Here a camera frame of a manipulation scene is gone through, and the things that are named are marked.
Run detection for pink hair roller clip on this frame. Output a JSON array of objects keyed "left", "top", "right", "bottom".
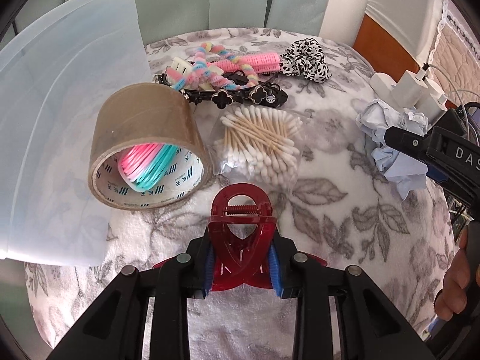
[{"left": 206, "top": 52, "right": 281, "bottom": 75}]

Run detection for pastel braided hair tie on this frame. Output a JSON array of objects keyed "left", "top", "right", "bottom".
[{"left": 170, "top": 41, "right": 260, "bottom": 92}]

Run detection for black clover headband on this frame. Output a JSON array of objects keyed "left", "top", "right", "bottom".
[{"left": 153, "top": 70, "right": 290, "bottom": 111}]

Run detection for translucent plastic storage box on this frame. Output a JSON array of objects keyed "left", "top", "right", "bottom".
[{"left": 1, "top": 0, "right": 151, "bottom": 266}]

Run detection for brown packing tape roll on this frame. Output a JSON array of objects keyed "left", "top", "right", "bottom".
[{"left": 88, "top": 83, "right": 212, "bottom": 211}]

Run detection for pink and teal hair ties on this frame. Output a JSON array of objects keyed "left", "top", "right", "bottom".
[{"left": 117, "top": 142, "right": 183, "bottom": 193}]

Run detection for white power strip with chargers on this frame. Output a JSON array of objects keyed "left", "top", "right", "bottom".
[{"left": 369, "top": 67, "right": 448, "bottom": 125}]

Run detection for bag of cotton swabs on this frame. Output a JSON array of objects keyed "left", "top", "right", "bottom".
[{"left": 209, "top": 105, "right": 304, "bottom": 192}]

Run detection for white hair claw clip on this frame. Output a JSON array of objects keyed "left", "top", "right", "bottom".
[{"left": 170, "top": 57, "right": 224, "bottom": 91}]

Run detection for beige quilted lace cover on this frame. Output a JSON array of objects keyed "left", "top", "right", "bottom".
[{"left": 428, "top": 0, "right": 479, "bottom": 103}]

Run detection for crumpled blue paper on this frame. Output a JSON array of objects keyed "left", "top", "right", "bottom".
[{"left": 355, "top": 97, "right": 431, "bottom": 202}]

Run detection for floral white blanket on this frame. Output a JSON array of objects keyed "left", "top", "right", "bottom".
[{"left": 24, "top": 40, "right": 456, "bottom": 359}]

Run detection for leopard print scrunchie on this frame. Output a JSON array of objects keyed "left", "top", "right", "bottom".
[{"left": 280, "top": 37, "right": 332, "bottom": 84}]

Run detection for right hand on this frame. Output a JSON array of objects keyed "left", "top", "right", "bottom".
[{"left": 434, "top": 223, "right": 473, "bottom": 321}]

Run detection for wooden cabinet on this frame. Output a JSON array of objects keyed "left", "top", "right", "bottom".
[{"left": 353, "top": 14, "right": 419, "bottom": 81}]

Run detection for dark red hair claw clip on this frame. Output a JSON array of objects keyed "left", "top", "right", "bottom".
[{"left": 152, "top": 182, "right": 328, "bottom": 293}]

